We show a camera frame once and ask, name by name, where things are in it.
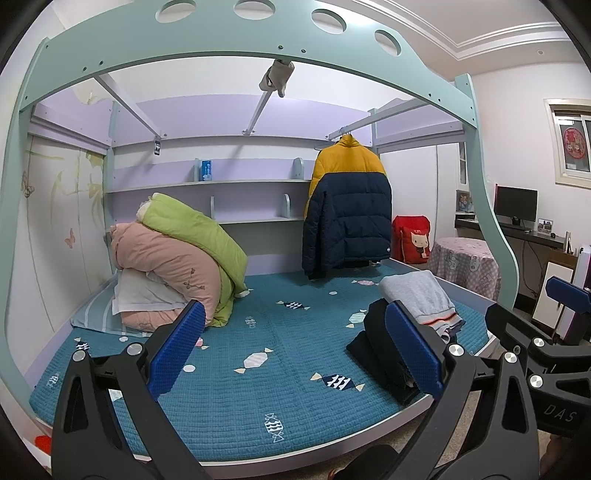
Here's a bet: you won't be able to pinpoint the white framed window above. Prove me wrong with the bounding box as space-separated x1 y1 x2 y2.
544 98 591 190

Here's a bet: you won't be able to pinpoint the green quilt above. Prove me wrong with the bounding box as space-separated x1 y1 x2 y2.
137 193 250 328

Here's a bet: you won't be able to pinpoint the black computer monitor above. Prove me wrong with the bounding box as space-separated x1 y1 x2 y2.
494 185 539 232

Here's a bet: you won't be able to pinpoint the grey cloth on rail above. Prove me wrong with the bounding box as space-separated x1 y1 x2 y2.
259 58 295 97

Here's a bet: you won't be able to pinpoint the round table with pink tablecloth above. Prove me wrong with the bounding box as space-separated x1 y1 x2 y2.
427 237 502 303

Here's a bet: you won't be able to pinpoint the red cartoon bag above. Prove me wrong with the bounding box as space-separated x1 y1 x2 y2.
392 215 432 265

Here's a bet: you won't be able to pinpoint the teal candy print bed mat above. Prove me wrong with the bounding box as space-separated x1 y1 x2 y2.
30 268 490 464

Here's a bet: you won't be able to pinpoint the white wardrobe with butterfly decals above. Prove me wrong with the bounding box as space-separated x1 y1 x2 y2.
18 134 109 333

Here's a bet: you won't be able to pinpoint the black folded clothes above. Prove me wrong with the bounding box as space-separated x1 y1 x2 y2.
346 298 455 407

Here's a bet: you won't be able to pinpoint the grey and navy zip jacket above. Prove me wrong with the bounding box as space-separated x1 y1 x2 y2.
379 270 465 342

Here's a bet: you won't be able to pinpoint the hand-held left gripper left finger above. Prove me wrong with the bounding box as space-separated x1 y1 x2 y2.
52 300 218 480

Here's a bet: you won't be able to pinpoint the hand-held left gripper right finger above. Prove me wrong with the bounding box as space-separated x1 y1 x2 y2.
385 300 541 480

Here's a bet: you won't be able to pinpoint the red paper window decoration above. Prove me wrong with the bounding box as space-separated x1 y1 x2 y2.
562 124 589 160

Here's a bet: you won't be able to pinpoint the mint green loft bed frame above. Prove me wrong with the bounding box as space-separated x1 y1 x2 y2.
0 0 520 476

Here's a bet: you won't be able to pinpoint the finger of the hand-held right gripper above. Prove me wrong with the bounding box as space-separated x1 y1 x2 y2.
546 276 591 344
485 304 591 371

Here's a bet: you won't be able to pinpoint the teal striped pillow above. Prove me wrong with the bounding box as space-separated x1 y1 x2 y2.
71 279 127 334

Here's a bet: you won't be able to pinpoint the pink edged white board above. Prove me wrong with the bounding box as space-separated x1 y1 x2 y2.
551 249 591 344

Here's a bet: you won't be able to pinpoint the dark desk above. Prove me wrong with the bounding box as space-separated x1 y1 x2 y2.
455 217 583 315

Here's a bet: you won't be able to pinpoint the lavender headboard shelf unit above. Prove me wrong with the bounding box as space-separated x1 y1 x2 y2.
104 97 384 278

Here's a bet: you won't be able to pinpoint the yellow and navy puffer jacket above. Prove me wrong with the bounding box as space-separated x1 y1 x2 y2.
302 135 393 280

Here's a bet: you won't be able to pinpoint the white pillow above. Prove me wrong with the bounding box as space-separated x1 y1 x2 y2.
113 268 190 317

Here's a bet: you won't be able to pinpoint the pink quilt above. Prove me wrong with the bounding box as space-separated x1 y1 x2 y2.
110 222 221 332

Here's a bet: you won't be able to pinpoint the white closet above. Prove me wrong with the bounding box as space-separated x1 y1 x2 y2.
379 141 469 259

